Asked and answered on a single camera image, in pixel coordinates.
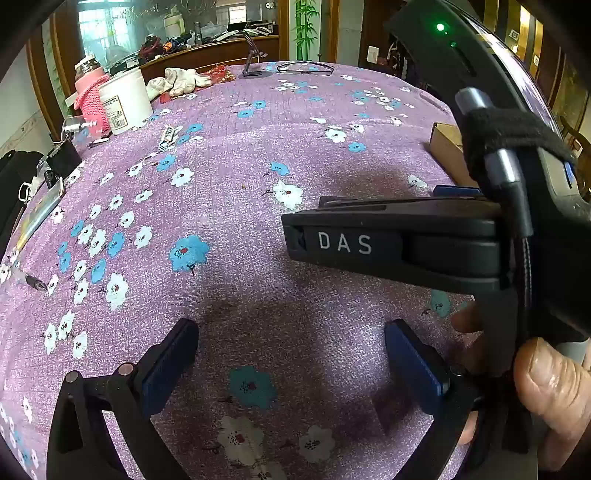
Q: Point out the yellow blue card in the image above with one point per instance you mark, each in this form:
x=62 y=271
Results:
x=41 y=203

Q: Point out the eyeglasses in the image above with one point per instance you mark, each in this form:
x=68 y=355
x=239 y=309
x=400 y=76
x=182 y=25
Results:
x=300 y=72

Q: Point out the small black box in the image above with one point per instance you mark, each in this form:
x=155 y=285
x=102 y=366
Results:
x=67 y=159

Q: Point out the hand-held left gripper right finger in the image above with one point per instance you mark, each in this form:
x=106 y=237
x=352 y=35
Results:
x=415 y=364

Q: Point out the white plastic tub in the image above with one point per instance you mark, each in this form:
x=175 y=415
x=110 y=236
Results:
x=124 y=99

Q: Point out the black pen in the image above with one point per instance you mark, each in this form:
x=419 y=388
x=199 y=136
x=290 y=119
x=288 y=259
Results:
x=34 y=281

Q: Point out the bottle in pink knitted cover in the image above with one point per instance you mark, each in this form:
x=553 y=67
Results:
x=90 y=90

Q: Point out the black bag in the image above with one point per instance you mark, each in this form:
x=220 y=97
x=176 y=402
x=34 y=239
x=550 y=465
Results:
x=14 y=180

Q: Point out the red foil packets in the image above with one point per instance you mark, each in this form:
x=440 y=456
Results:
x=221 y=74

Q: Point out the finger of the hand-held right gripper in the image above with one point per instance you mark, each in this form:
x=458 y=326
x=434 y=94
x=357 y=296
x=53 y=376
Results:
x=346 y=242
x=457 y=190

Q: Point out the white blue candy stick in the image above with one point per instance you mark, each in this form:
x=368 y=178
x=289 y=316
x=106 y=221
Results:
x=167 y=138

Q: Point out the small metal tool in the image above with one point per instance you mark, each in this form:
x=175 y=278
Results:
x=99 y=142

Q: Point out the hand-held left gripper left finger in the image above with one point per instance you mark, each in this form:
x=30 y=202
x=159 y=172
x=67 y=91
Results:
x=168 y=364

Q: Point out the clear plastic cup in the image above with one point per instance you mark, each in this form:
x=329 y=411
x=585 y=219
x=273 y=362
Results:
x=74 y=124

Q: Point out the green bamboo wall decal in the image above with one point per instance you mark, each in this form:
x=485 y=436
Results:
x=307 y=27

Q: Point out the purple floral tablecloth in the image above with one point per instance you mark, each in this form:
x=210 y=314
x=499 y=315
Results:
x=258 y=184

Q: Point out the gold pillar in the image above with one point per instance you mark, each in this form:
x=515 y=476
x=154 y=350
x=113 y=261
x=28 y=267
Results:
x=526 y=23

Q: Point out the person's right hand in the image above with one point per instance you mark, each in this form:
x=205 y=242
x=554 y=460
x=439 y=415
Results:
x=554 y=401

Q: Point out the cardboard box tray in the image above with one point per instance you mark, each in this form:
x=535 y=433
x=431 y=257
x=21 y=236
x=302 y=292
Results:
x=448 y=147

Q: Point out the small white box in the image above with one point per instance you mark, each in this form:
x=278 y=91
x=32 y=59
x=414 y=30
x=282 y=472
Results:
x=373 y=54

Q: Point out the dark hanging clothes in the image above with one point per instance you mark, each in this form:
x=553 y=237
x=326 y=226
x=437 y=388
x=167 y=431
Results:
x=399 y=60

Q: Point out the wooden counter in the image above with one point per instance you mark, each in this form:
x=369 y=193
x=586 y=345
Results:
x=207 y=53

